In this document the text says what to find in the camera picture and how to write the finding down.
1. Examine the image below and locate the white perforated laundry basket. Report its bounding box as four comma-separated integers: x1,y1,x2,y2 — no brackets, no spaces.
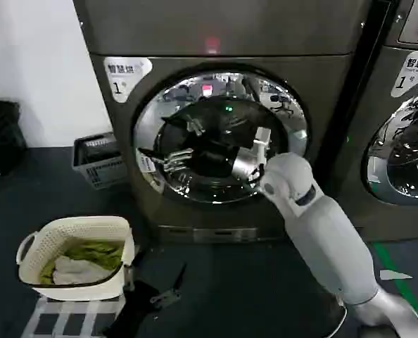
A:
16,215,136,302

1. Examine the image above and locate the grey slotted plastic basket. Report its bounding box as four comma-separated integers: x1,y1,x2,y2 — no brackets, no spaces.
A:
72,132,128,192

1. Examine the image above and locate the green garment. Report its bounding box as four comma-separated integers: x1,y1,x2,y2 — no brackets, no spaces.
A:
39,239,125,284

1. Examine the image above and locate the black bag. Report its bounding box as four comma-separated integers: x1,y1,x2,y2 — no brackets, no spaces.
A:
0,98,29,177

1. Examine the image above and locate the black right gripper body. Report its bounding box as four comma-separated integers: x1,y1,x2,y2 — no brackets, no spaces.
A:
189,135,241,179

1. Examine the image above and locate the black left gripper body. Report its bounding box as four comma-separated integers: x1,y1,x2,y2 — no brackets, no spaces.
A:
123,280,161,316

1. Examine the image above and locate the round glass dryer door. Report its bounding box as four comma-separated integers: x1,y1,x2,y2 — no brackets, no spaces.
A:
131,61,310,213

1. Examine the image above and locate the white washer label sticker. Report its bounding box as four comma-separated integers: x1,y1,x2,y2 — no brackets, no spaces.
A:
391,50,418,99

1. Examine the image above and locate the grey washing machine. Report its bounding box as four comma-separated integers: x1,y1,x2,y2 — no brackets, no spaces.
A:
337,0,418,244

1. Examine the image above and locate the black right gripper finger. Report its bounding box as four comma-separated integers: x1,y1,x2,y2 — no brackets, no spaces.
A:
160,113,207,137
137,146,196,173

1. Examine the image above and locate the white lattice stand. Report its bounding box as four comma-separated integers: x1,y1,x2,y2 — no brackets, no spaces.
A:
20,297,126,338

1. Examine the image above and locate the grey dryer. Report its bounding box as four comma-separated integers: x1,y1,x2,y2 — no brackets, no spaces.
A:
71,0,370,244

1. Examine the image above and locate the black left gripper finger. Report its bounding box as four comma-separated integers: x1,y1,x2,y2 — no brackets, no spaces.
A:
172,262,188,291
149,287,182,306

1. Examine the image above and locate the white garment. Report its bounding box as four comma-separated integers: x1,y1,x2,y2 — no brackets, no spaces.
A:
52,255,106,285

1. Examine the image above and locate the round glass washer door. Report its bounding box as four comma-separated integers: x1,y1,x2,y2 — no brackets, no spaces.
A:
360,84,418,207

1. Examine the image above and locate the white dryer label sticker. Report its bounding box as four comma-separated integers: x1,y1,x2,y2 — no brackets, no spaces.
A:
103,56,154,104

